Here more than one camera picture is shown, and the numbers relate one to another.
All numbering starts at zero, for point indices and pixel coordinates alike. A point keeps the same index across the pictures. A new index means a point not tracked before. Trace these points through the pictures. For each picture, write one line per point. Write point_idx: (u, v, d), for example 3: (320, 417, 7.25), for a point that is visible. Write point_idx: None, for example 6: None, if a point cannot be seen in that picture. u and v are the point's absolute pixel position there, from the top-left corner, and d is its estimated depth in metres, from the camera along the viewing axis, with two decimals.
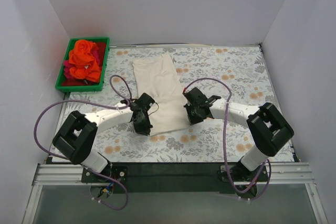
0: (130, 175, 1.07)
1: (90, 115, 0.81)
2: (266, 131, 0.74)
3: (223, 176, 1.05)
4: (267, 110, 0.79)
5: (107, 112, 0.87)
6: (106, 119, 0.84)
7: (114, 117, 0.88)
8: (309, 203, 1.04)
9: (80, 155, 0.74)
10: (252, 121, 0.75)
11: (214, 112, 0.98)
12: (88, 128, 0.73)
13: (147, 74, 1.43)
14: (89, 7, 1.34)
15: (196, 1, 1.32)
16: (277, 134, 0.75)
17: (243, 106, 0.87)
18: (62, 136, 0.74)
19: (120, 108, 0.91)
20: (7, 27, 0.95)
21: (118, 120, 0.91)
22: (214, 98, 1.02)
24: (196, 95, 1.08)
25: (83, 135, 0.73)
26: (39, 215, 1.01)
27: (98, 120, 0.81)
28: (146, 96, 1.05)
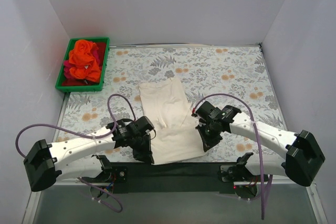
0: (130, 175, 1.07)
1: (55, 147, 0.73)
2: (304, 164, 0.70)
3: (224, 176, 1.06)
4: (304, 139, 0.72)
5: (78, 143, 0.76)
6: (74, 153, 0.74)
7: (87, 149, 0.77)
8: (309, 203, 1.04)
9: (39, 187, 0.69)
10: (291, 155, 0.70)
11: (233, 129, 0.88)
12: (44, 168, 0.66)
13: (155, 101, 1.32)
14: (89, 7, 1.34)
15: (196, 1, 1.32)
16: (311, 164, 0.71)
17: (275, 131, 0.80)
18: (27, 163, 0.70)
19: (97, 137, 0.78)
20: (7, 27, 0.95)
21: (96, 150, 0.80)
22: (232, 110, 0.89)
24: (209, 109, 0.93)
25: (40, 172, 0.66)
26: (39, 215, 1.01)
27: (63, 155, 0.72)
28: (144, 119, 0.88)
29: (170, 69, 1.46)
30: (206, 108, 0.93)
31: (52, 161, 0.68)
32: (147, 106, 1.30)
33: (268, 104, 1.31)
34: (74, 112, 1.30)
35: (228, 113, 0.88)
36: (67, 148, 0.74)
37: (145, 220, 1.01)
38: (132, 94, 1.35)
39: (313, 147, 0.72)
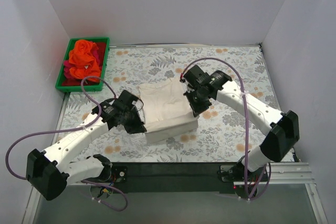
0: (130, 175, 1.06)
1: (50, 150, 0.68)
2: (282, 142, 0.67)
3: (223, 176, 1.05)
4: (289, 119, 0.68)
5: (71, 138, 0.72)
6: (71, 149, 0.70)
7: (82, 140, 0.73)
8: (309, 204, 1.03)
9: (54, 194, 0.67)
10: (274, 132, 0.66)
11: (220, 96, 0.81)
12: (48, 174, 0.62)
13: (154, 101, 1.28)
14: (89, 7, 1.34)
15: (196, 1, 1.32)
16: (287, 144, 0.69)
17: (262, 106, 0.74)
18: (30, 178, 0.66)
19: (87, 125, 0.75)
20: (7, 27, 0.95)
21: (90, 138, 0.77)
22: (222, 76, 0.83)
24: (197, 74, 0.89)
25: (46, 180, 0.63)
26: (39, 215, 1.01)
27: (61, 155, 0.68)
28: (126, 93, 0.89)
29: (170, 69, 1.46)
30: (193, 73, 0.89)
31: (52, 165, 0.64)
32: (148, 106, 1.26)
33: (268, 104, 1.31)
34: (74, 112, 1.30)
35: (218, 78, 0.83)
36: (63, 146, 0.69)
37: (145, 220, 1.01)
38: None
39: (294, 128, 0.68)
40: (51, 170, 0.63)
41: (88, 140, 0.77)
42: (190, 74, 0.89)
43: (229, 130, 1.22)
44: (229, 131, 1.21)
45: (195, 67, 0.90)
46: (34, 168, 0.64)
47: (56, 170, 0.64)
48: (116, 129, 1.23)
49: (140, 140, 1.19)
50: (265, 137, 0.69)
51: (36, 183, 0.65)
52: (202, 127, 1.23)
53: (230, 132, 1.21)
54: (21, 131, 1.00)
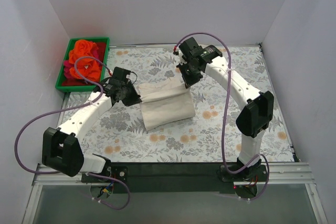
0: (130, 175, 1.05)
1: (64, 126, 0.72)
2: (255, 117, 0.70)
3: (223, 176, 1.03)
4: (265, 97, 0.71)
5: (82, 113, 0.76)
6: (84, 121, 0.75)
7: (92, 114, 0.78)
8: (309, 204, 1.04)
9: (74, 168, 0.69)
10: (248, 107, 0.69)
11: (209, 69, 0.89)
12: (69, 147, 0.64)
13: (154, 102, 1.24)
14: (89, 7, 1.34)
15: (195, 1, 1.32)
16: (260, 120, 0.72)
17: (244, 84, 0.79)
18: (49, 158, 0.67)
19: (94, 100, 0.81)
20: (7, 27, 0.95)
21: (98, 113, 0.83)
22: (213, 51, 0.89)
24: (191, 45, 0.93)
25: (68, 152, 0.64)
26: (39, 215, 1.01)
27: (76, 127, 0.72)
28: (119, 69, 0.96)
29: (170, 70, 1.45)
30: (188, 44, 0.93)
31: (71, 137, 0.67)
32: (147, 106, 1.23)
33: None
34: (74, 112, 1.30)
35: (210, 52, 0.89)
36: (76, 120, 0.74)
37: (145, 220, 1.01)
38: None
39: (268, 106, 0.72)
40: (72, 141, 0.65)
41: (97, 115, 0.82)
42: (185, 45, 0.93)
43: (229, 130, 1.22)
44: (229, 132, 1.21)
45: (190, 40, 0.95)
46: (52, 145, 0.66)
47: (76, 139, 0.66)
48: (116, 129, 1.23)
49: (140, 140, 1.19)
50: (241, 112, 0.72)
51: (56, 160, 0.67)
52: (202, 127, 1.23)
53: (230, 132, 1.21)
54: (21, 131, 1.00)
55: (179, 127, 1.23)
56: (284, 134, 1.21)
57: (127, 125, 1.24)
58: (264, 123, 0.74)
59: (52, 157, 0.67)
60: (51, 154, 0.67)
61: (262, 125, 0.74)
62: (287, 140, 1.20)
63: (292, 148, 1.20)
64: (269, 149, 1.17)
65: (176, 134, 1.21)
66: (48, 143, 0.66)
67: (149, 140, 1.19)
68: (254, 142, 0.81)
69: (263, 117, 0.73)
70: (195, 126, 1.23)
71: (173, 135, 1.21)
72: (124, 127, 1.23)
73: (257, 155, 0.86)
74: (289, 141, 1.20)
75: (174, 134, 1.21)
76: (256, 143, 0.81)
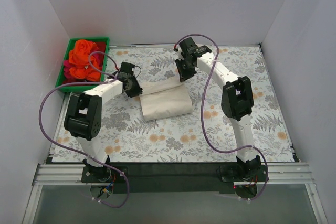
0: (130, 175, 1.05)
1: (88, 92, 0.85)
2: (234, 99, 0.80)
3: (224, 175, 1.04)
4: (242, 82, 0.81)
5: (103, 86, 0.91)
6: (104, 92, 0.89)
7: (110, 89, 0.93)
8: (310, 204, 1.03)
9: (93, 129, 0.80)
10: (227, 88, 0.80)
11: (199, 63, 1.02)
12: (95, 103, 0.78)
13: (153, 96, 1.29)
14: (89, 7, 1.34)
15: (195, 2, 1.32)
16: (241, 104, 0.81)
17: (226, 71, 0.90)
18: (72, 117, 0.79)
19: (112, 81, 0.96)
20: (7, 28, 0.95)
21: (113, 93, 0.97)
22: (206, 50, 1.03)
24: (189, 44, 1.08)
25: (93, 109, 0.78)
26: (39, 216, 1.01)
27: (98, 93, 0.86)
28: (126, 64, 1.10)
29: (170, 69, 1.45)
30: (187, 43, 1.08)
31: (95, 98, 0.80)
32: (147, 103, 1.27)
33: (268, 104, 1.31)
34: None
35: (202, 50, 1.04)
36: (98, 89, 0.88)
37: (145, 220, 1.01)
38: None
39: (247, 89, 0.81)
40: (97, 99, 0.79)
41: (112, 93, 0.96)
42: (184, 44, 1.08)
43: (229, 130, 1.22)
44: (229, 131, 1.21)
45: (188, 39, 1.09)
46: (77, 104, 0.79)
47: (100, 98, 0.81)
48: (116, 129, 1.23)
49: (140, 140, 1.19)
50: (223, 94, 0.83)
51: (77, 120, 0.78)
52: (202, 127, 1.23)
53: (230, 132, 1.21)
54: (21, 131, 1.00)
55: (179, 127, 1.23)
56: (284, 134, 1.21)
57: (127, 125, 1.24)
58: (246, 106, 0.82)
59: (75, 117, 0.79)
60: (75, 114, 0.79)
61: (244, 108, 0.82)
62: (287, 140, 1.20)
63: (292, 148, 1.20)
64: (269, 149, 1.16)
65: (176, 134, 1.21)
66: (75, 103, 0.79)
67: (149, 140, 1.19)
68: (241, 127, 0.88)
69: (244, 101, 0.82)
70: (195, 126, 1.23)
71: (173, 135, 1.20)
72: (124, 127, 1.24)
73: (250, 146, 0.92)
74: (289, 141, 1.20)
75: (173, 134, 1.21)
76: (243, 128, 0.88)
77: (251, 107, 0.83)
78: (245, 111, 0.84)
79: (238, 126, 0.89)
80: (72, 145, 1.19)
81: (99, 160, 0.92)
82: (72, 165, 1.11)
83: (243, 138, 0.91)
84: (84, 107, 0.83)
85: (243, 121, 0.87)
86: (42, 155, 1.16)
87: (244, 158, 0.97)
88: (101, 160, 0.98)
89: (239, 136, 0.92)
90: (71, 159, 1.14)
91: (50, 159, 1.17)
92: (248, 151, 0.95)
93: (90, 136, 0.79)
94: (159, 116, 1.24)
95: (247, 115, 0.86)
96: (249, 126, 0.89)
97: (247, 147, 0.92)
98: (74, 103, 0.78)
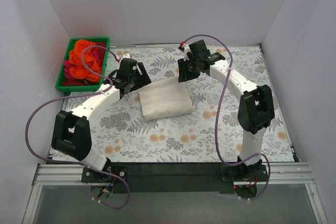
0: (130, 175, 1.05)
1: (77, 111, 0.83)
2: (253, 110, 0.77)
3: (224, 176, 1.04)
4: (262, 91, 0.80)
5: (93, 100, 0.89)
6: (94, 108, 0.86)
7: (101, 103, 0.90)
8: (310, 204, 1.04)
9: (83, 150, 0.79)
10: (244, 97, 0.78)
11: (212, 70, 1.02)
12: (80, 128, 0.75)
13: (153, 96, 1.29)
14: (89, 7, 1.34)
15: (196, 1, 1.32)
16: (261, 115, 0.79)
17: (242, 80, 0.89)
18: (59, 139, 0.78)
19: (105, 91, 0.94)
20: (7, 28, 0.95)
21: (107, 103, 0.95)
22: (218, 57, 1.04)
24: (200, 48, 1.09)
25: (80, 134, 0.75)
26: (39, 216, 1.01)
27: (87, 112, 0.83)
28: (125, 62, 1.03)
29: (170, 70, 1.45)
30: (198, 47, 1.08)
31: (82, 120, 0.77)
32: (147, 103, 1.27)
33: None
34: None
35: (214, 58, 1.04)
36: (87, 107, 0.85)
37: (145, 220, 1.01)
38: (131, 94, 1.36)
39: (265, 99, 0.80)
40: (83, 123, 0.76)
41: (105, 104, 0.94)
42: (195, 46, 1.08)
43: (229, 130, 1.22)
44: (229, 132, 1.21)
45: (200, 42, 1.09)
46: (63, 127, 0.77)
47: (87, 121, 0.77)
48: (116, 129, 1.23)
49: (140, 140, 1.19)
50: (241, 105, 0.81)
51: (65, 142, 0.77)
52: (202, 127, 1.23)
53: (230, 132, 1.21)
54: (21, 131, 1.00)
55: (179, 127, 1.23)
56: (284, 134, 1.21)
57: (127, 125, 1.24)
58: (266, 118, 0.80)
59: (62, 139, 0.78)
60: (62, 136, 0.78)
61: (264, 121, 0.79)
62: (287, 140, 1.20)
63: (292, 148, 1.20)
64: (269, 149, 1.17)
65: (176, 134, 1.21)
66: (61, 124, 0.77)
67: (149, 140, 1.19)
68: (254, 138, 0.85)
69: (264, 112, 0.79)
70: (195, 126, 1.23)
71: (173, 135, 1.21)
72: (124, 127, 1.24)
73: (257, 153, 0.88)
74: (289, 141, 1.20)
75: (173, 134, 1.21)
76: (256, 140, 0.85)
77: (270, 119, 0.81)
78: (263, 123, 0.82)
79: (251, 137, 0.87)
80: None
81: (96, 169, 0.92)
82: (72, 165, 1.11)
83: (253, 147, 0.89)
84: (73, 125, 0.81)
85: (259, 133, 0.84)
86: (42, 155, 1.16)
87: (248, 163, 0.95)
88: (99, 168, 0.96)
89: (250, 145, 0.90)
90: (70, 159, 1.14)
91: (50, 159, 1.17)
92: (252, 158, 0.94)
93: (79, 157, 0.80)
94: (159, 116, 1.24)
95: (264, 127, 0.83)
96: (261, 138, 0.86)
97: (253, 155, 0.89)
98: (61, 126, 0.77)
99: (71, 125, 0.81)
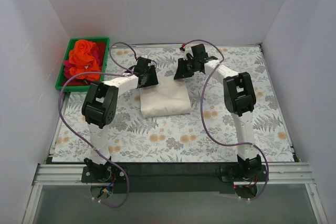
0: (130, 174, 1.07)
1: (106, 82, 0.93)
2: (234, 93, 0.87)
3: (223, 176, 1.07)
4: (243, 77, 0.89)
5: (120, 78, 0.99)
6: (121, 84, 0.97)
7: (127, 82, 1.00)
8: (310, 204, 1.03)
9: (108, 117, 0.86)
10: (226, 81, 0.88)
11: (206, 70, 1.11)
12: (111, 93, 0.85)
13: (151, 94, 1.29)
14: (89, 7, 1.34)
15: (196, 1, 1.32)
16: (243, 98, 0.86)
17: (227, 70, 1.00)
18: (90, 104, 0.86)
19: (129, 75, 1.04)
20: (7, 28, 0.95)
21: (129, 86, 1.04)
22: (212, 59, 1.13)
24: (199, 50, 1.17)
25: (109, 98, 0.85)
26: (39, 216, 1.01)
27: (116, 84, 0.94)
28: (142, 59, 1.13)
29: (170, 69, 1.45)
30: (198, 50, 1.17)
31: (113, 88, 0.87)
32: (145, 100, 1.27)
33: (268, 104, 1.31)
34: (74, 112, 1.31)
35: (210, 59, 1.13)
36: (115, 81, 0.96)
37: (145, 220, 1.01)
38: (131, 94, 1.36)
39: (246, 84, 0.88)
40: (113, 91, 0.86)
41: (128, 86, 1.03)
42: (195, 49, 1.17)
43: (229, 130, 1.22)
44: (229, 131, 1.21)
45: (200, 45, 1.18)
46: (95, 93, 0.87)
47: (116, 89, 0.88)
48: (116, 129, 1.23)
49: (140, 140, 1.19)
50: (225, 90, 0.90)
51: (94, 107, 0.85)
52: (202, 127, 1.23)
53: (230, 132, 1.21)
54: (21, 131, 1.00)
55: (179, 127, 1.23)
56: (284, 134, 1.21)
57: (127, 125, 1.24)
58: (248, 103, 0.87)
59: (92, 104, 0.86)
60: (93, 102, 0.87)
61: (246, 104, 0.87)
62: (287, 140, 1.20)
63: (292, 148, 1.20)
64: (269, 149, 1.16)
65: (176, 134, 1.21)
66: (94, 91, 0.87)
67: (149, 140, 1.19)
68: (241, 123, 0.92)
69: (246, 96, 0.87)
70: (195, 126, 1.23)
71: (173, 135, 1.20)
72: (124, 127, 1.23)
73: (250, 142, 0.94)
74: (289, 141, 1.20)
75: (174, 134, 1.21)
76: (244, 124, 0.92)
77: (253, 103, 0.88)
78: (248, 107, 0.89)
79: (239, 121, 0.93)
80: (72, 145, 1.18)
81: (103, 155, 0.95)
82: (72, 165, 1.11)
83: (243, 135, 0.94)
84: (102, 96, 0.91)
85: (244, 117, 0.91)
86: (42, 155, 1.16)
87: (244, 156, 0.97)
88: (106, 155, 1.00)
89: (240, 132, 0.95)
90: (70, 159, 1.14)
91: (50, 159, 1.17)
92: (248, 149, 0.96)
93: (103, 124, 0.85)
94: (157, 114, 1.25)
95: (249, 111, 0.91)
96: (250, 124, 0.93)
97: (247, 145, 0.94)
98: (93, 91, 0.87)
99: (100, 96, 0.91)
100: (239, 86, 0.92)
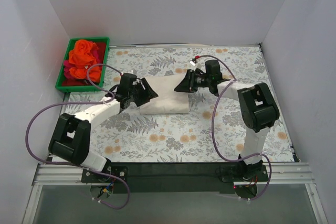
0: (130, 175, 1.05)
1: (79, 114, 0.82)
2: (252, 105, 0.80)
3: (224, 176, 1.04)
4: (259, 88, 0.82)
5: (95, 108, 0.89)
6: (96, 115, 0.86)
7: (103, 110, 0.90)
8: (310, 204, 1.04)
9: (81, 155, 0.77)
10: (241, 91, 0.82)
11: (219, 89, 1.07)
12: (83, 129, 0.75)
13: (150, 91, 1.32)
14: (89, 7, 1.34)
15: (195, 2, 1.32)
16: (263, 112, 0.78)
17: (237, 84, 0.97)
18: (58, 141, 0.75)
19: (107, 102, 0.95)
20: (8, 28, 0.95)
21: (107, 113, 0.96)
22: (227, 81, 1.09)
24: (215, 70, 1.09)
25: (80, 134, 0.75)
26: (39, 216, 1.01)
27: (90, 117, 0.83)
28: (126, 78, 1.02)
29: (170, 70, 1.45)
30: (213, 71, 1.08)
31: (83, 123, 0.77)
32: None
33: None
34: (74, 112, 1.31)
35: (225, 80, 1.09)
36: (90, 113, 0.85)
37: (145, 220, 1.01)
38: None
39: (264, 95, 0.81)
40: (84, 126, 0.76)
41: (107, 113, 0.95)
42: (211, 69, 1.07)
43: (229, 130, 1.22)
44: (229, 131, 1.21)
45: (216, 64, 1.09)
46: (63, 129, 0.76)
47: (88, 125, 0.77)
48: (116, 129, 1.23)
49: (140, 140, 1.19)
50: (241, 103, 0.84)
51: (64, 145, 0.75)
52: (202, 127, 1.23)
53: (230, 132, 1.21)
54: (21, 131, 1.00)
55: (179, 127, 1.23)
56: (284, 134, 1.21)
57: (127, 125, 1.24)
58: (270, 118, 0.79)
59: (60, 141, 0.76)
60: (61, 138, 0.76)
61: (268, 120, 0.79)
62: (287, 140, 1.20)
63: (292, 148, 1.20)
64: (269, 149, 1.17)
65: (176, 134, 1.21)
66: (63, 125, 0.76)
67: (149, 140, 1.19)
68: (256, 137, 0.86)
69: (266, 109, 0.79)
70: (195, 126, 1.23)
71: (173, 135, 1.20)
72: (124, 127, 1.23)
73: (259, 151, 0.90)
74: (289, 141, 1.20)
75: (174, 134, 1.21)
76: (258, 138, 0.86)
77: (274, 118, 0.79)
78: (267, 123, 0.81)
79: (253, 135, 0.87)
80: None
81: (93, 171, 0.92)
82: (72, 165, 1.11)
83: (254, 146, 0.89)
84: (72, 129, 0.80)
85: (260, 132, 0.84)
86: (42, 155, 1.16)
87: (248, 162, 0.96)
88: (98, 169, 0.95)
89: (251, 141, 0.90)
90: None
91: (50, 159, 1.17)
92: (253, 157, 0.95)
93: (77, 161, 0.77)
94: (155, 112, 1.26)
95: (267, 127, 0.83)
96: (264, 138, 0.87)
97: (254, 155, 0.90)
98: (61, 126, 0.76)
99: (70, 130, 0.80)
100: (257, 100, 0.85)
